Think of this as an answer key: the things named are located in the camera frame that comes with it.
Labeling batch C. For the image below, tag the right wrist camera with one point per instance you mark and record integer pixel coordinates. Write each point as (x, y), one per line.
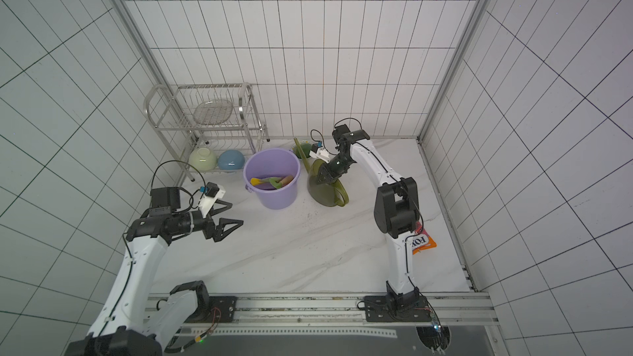
(318, 151)

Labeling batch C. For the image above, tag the purple plastic bucket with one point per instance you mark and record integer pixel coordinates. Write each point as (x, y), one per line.
(272, 176)

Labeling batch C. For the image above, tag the orange snack packet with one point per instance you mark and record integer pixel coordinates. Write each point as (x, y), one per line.
(422, 240)

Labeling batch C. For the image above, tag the bright green trowel yellow handle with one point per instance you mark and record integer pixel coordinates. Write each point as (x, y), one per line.
(275, 182)

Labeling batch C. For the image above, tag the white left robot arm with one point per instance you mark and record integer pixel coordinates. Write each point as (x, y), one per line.
(188, 314)

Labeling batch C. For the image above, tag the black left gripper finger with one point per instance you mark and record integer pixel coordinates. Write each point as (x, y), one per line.
(226, 227)
(220, 206)

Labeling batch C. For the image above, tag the pale green ceramic bowl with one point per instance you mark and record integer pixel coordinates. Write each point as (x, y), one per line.
(203, 159)

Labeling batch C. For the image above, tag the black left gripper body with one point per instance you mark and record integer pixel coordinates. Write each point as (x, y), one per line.
(211, 227)

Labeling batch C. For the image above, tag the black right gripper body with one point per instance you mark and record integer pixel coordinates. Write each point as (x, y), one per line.
(334, 166)

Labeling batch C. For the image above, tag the yellow toy shovel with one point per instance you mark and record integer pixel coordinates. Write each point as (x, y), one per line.
(257, 181)

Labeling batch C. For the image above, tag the steel dish rack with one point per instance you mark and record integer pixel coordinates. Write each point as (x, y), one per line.
(169, 112)

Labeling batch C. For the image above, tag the glass plate on rack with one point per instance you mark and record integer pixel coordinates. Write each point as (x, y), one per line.
(215, 112)

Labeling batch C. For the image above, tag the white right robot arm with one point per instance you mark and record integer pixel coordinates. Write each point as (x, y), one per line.
(396, 210)

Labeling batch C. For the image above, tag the blue ceramic bowl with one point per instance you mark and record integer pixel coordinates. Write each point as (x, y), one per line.
(231, 160)

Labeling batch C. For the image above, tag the light green trowel wooden handle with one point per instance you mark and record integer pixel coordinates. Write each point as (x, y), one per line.
(286, 180)

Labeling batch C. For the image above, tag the metal base rail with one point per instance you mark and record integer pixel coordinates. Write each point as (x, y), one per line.
(347, 314)

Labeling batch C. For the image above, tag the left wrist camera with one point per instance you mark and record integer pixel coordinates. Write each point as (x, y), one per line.
(210, 193)

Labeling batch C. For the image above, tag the olive green watering can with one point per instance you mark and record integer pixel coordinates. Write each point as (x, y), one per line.
(329, 195)

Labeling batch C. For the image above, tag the small floral bowl green inside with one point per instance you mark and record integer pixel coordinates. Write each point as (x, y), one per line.
(302, 150)

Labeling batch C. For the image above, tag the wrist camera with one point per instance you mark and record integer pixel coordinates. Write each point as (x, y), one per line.
(210, 193)
(318, 151)

